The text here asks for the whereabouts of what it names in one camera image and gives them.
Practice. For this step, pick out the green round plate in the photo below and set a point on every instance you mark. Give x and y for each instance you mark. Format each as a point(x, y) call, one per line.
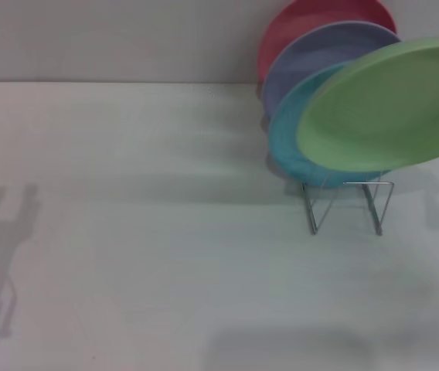
point(389, 108)

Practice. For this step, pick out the light blue round plate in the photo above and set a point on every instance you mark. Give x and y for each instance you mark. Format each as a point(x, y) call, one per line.
point(287, 131)

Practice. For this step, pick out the purple round plate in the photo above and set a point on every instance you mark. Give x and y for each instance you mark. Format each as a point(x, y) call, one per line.
point(320, 50)

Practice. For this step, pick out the pink round plate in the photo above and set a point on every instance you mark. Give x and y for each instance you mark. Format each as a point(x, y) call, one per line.
point(300, 19)

